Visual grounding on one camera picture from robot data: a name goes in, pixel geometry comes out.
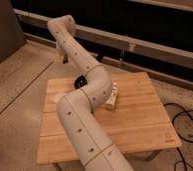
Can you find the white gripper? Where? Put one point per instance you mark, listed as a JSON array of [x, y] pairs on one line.
[[62, 57]]

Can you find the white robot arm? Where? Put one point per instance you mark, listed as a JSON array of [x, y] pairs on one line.
[[75, 109]]

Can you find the black bowl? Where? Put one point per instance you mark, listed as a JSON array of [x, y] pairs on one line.
[[80, 82]]

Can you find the white paper cup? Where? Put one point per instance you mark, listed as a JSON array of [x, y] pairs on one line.
[[58, 96]]

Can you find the grey cabinet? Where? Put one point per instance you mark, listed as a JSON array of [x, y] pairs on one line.
[[11, 35]]

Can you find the wooden table board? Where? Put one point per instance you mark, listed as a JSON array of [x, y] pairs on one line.
[[139, 122]]

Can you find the metal rail frame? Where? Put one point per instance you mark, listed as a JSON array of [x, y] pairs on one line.
[[156, 51]]

